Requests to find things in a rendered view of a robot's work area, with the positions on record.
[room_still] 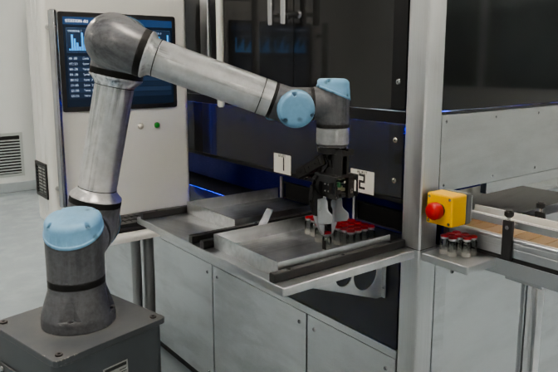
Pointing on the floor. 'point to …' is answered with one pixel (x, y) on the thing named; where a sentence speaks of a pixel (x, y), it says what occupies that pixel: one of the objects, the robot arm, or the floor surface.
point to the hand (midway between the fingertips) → (325, 227)
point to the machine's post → (422, 154)
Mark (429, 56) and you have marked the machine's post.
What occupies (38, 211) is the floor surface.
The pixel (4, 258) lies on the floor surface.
